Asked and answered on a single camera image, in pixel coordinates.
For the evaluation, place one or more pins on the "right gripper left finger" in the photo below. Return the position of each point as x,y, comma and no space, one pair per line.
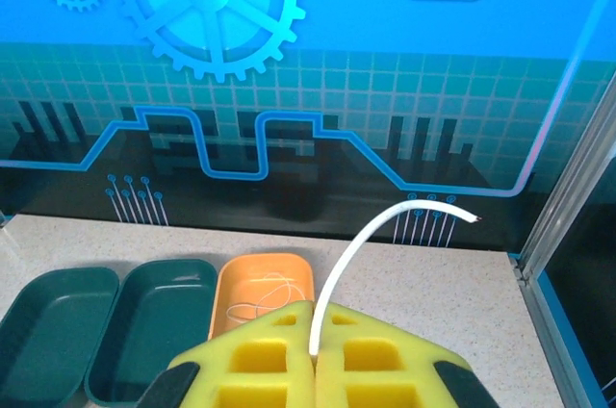
207,379

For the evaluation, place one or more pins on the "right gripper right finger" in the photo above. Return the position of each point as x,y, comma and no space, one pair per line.
409,369

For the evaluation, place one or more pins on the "dark teal plastic tray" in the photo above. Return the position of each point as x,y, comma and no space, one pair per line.
159,321
53,331

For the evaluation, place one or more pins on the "orange plastic tray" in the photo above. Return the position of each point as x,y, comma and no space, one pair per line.
240,283

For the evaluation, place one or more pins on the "aluminium table side rail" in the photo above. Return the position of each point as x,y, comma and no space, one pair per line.
553,331

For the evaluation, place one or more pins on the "aluminium frame post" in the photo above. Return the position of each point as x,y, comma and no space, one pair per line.
572,191

